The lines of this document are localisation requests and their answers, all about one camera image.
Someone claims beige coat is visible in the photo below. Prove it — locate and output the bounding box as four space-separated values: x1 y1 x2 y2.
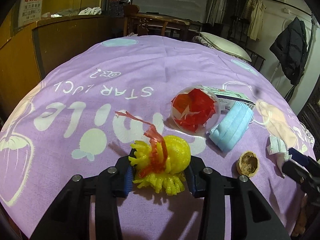
247 0 264 40

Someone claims white medicine box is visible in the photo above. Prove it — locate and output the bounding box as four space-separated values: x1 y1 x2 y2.
200 85 256 110

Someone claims blue face mask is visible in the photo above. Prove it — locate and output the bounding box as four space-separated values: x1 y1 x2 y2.
209 102 254 152

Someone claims wooden chair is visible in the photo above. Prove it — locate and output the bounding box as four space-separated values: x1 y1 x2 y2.
124 4 190 40

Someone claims dark shelf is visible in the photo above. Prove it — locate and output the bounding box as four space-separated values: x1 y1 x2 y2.
106 0 133 18

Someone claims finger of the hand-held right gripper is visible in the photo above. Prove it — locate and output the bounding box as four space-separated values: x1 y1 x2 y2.
282 159 320 198
287 148 320 174

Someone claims clear cup with red plastic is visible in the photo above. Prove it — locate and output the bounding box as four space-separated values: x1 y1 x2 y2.
171 86 222 133

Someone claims white pillow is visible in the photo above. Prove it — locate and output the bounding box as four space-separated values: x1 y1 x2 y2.
200 32 252 62

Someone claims red and white sign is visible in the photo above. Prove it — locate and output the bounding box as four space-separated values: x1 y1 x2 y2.
18 0 47 27

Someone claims white tissue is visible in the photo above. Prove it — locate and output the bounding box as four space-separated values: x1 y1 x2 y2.
266 135 292 178

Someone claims purple printed blanket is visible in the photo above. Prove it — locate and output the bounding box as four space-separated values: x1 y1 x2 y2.
0 35 317 239

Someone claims red plastic strip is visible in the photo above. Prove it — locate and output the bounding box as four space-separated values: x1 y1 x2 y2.
115 111 169 177

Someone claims yellow foam fruit net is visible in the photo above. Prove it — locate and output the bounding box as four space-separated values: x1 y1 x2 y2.
129 134 192 195

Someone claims walnut shell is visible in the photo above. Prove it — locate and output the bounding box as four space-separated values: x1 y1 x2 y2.
236 151 261 175

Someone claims light wooden cabinet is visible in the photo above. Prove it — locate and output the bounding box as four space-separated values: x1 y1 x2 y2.
0 0 130 120

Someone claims black metal clothes rack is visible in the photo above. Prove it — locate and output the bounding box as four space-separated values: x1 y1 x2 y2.
246 0 320 100

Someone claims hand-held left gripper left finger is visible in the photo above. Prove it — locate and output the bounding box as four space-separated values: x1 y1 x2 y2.
30 155 137 240

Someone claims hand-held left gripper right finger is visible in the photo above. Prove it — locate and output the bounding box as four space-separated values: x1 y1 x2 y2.
184 156 292 240

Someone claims black jacket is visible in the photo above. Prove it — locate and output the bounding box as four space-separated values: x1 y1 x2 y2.
269 17 308 84

